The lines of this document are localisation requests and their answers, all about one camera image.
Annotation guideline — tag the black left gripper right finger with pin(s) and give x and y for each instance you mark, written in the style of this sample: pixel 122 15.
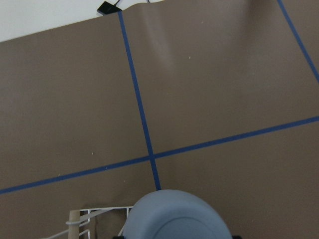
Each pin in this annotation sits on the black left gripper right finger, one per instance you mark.
pixel 236 237

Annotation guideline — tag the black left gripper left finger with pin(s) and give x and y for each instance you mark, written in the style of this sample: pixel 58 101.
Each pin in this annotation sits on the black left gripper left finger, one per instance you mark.
pixel 117 237

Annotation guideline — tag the light blue plastic cup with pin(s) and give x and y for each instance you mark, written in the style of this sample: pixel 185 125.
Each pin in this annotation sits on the light blue plastic cup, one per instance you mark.
pixel 174 214

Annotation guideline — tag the small black sensor puck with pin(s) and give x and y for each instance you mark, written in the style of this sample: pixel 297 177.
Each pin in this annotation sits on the small black sensor puck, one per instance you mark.
pixel 108 8

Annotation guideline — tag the white wire cup holder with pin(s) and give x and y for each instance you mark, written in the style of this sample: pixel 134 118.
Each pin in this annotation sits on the white wire cup holder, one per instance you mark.
pixel 79 220

